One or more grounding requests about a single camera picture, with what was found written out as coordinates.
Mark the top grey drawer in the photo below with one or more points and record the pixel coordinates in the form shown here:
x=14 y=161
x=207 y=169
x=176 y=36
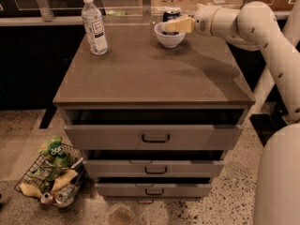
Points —
x=153 y=137

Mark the grey drawer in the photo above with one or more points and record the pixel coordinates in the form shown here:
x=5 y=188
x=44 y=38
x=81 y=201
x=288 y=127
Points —
x=153 y=168
x=153 y=190
x=153 y=137

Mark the white ceramic bowl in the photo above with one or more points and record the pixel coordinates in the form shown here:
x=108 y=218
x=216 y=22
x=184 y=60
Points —
x=166 y=40

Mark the middle grey drawer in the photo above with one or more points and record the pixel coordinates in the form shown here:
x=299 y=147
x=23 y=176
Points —
x=153 y=168

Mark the bottom grey drawer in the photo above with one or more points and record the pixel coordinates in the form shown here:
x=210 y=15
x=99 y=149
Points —
x=153 y=190

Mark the wire basket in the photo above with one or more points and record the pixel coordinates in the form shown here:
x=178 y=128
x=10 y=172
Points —
x=38 y=180

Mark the yellow snack bag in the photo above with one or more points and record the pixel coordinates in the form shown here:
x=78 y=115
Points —
x=63 y=179

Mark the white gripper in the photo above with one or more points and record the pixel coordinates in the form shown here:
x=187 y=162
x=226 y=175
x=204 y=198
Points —
x=203 y=20

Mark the green snack bag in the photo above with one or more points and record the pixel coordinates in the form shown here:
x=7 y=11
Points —
x=53 y=151

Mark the clear plastic water bottle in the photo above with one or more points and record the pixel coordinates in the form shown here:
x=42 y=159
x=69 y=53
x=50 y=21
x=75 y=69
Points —
x=94 y=28

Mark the metal railing frame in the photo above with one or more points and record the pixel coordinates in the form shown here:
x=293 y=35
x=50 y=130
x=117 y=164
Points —
x=68 y=12

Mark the silver crushed can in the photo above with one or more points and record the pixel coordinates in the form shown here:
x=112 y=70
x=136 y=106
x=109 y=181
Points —
x=65 y=196

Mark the blue pepsi can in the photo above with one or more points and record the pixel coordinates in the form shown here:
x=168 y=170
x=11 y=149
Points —
x=171 y=14

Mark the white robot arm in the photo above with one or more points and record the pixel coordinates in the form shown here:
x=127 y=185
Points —
x=277 y=197

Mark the grey drawer cabinet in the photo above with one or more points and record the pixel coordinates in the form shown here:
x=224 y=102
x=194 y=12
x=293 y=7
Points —
x=139 y=82

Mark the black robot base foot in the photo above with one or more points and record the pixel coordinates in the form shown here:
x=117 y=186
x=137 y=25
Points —
x=266 y=125

